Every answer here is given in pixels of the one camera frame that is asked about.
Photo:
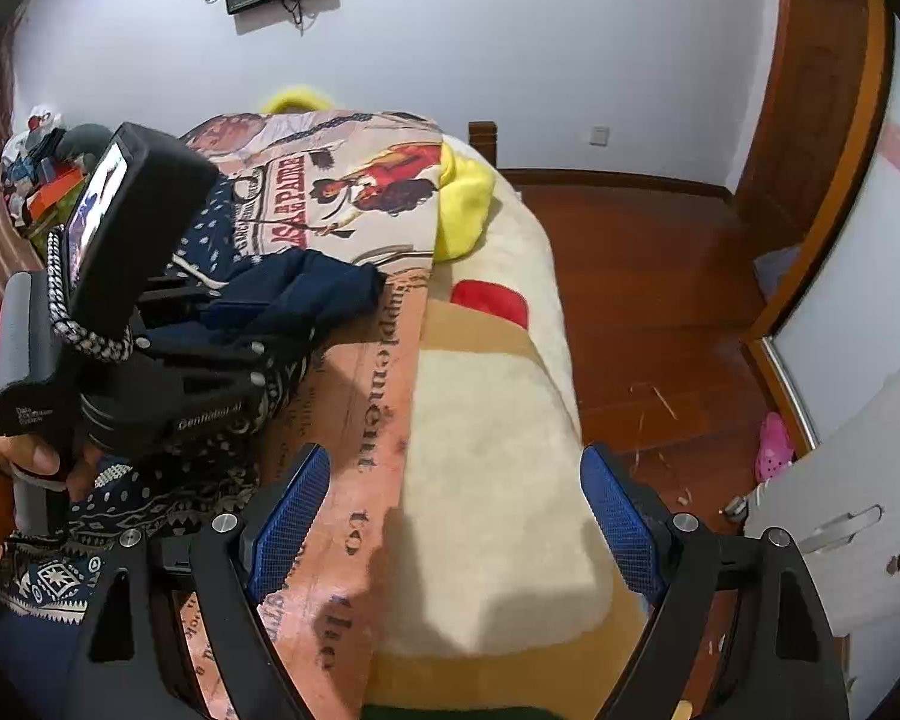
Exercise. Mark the cream plush blanket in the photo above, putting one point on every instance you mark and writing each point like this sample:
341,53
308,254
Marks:
480,465

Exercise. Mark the white refrigerator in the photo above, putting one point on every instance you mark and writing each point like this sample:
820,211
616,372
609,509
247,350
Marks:
855,277

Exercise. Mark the navy patterned garment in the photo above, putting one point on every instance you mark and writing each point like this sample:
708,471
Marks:
292,292

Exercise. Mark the wooden wardrobe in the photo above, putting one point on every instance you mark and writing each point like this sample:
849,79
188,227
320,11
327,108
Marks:
817,90

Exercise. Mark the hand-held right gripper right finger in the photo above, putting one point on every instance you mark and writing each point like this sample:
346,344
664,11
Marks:
622,525

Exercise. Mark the yellow blanket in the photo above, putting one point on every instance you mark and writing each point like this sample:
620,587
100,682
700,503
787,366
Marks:
461,202

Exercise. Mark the wooden baseboard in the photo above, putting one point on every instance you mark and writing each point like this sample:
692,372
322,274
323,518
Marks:
615,181

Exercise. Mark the person's left hand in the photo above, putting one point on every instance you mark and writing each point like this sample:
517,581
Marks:
26,456

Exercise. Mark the pink shoe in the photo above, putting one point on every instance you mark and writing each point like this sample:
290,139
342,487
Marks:
774,446

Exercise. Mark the white wall socket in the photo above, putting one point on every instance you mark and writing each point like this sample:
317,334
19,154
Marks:
600,136

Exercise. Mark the wooden bed post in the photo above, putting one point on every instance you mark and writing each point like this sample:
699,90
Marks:
484,142

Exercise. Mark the pile of toys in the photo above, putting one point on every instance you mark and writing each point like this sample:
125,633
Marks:
34,165

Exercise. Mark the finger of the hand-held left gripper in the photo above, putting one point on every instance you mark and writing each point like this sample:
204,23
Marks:
202,367
184,296

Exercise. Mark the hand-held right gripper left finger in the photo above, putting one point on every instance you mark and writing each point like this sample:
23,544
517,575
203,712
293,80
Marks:
292,517

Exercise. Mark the printed blanket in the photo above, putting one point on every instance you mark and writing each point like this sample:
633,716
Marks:
360,405

